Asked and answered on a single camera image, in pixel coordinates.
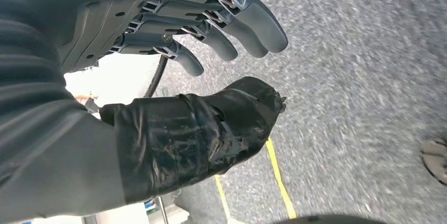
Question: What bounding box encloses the yellow floor tape square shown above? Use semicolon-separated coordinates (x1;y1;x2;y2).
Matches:
213;138;297;224

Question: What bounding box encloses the robot's black leg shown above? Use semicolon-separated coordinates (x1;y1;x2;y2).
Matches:
275;214;386;224

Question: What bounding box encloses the black humanoid robot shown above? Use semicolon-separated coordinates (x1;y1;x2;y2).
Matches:
420;138;447;186

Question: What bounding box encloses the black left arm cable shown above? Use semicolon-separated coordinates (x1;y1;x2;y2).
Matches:
143;54;169;98

